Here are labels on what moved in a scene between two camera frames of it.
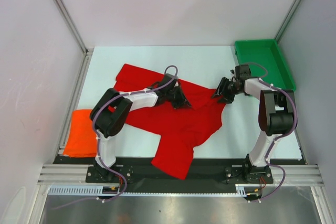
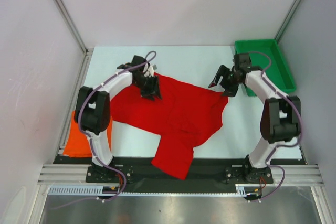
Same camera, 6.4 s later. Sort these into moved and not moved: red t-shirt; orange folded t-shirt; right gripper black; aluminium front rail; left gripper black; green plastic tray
Moved: left gripper black; right gripper black
Not moved: orange folded t-shirt; aluminium front rail; red t-shirt; green plastic tray
